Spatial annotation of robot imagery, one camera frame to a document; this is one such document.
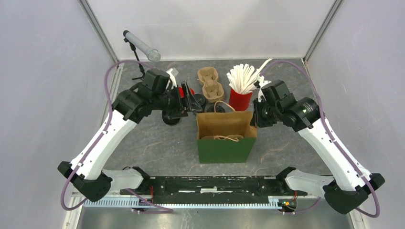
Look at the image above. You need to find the brown paper bag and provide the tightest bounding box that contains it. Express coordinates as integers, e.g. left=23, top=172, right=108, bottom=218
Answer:
left=196, top=100, right=257, bottom=140

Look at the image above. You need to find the red cylindrical straw holder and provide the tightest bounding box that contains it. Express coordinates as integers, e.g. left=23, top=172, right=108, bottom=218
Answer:
left=229, top=88, right=253, bottom=111

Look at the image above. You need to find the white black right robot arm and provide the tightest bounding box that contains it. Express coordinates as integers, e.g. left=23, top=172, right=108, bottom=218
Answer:
left=251, top=80, right=385, bottom=214

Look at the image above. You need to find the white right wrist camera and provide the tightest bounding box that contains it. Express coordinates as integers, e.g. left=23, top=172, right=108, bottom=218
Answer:
left=254, top=76, right=271, bottom=102

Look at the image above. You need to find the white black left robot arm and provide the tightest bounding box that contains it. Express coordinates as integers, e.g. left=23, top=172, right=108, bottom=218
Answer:
left=58, top=69, right=203, bottom=202

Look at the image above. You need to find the dark translucent cup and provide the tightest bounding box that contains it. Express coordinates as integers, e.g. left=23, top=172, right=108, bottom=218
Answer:
left=193, top=94, right=208, bottom=111
left=206, top=104, right=227, bottom=114

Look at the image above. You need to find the brown cardboard cup carrier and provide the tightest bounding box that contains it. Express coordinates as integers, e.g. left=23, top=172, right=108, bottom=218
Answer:
left=197, top=67, right=224, bottom=103

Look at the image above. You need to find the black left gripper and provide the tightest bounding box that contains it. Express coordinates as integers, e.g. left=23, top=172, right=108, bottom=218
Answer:
left=152, top=81, right=203, bottom=119

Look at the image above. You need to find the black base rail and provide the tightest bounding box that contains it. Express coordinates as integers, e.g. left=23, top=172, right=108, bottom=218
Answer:
left=134, top=176, right=307, bottom=204

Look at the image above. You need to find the grey microphone on stand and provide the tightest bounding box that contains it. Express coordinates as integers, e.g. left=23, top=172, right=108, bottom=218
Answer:
left=123, top=30, right=161, bottom=80

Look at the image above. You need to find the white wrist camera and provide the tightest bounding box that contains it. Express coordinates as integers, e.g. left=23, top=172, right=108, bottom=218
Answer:
left=166, top=68, right=179, bottom=89
left=254, top=76, right=271, bottom=102

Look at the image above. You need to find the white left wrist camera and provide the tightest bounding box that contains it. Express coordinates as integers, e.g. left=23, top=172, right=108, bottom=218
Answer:
left=166, top=68, right=179, bottom=89

